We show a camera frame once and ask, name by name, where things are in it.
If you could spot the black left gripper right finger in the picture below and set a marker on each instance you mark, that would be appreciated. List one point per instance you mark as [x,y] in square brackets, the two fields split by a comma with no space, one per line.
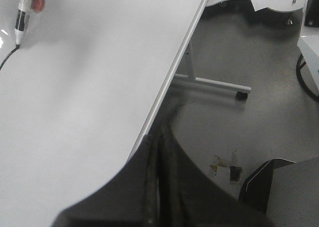
[188,198]

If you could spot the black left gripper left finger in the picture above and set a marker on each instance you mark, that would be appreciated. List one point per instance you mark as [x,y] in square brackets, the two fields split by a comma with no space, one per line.
[129,199]

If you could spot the white black whiteboard marker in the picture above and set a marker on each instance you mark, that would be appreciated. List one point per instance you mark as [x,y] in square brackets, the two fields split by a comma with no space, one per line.
[24,9]

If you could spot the tape scraps on floor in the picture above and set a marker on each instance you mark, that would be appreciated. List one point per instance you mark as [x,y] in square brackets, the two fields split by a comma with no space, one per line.
[234,171]

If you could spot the grey black box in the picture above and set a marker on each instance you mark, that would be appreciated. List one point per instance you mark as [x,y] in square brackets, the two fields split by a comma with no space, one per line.
[282,187]

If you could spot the white cabinet edge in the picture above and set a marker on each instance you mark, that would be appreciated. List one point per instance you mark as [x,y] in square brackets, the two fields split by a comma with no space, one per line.
[309,47]

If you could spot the white whiteboard with aluminium frame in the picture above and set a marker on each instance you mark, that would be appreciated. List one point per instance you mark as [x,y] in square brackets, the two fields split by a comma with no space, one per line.
[78,95]

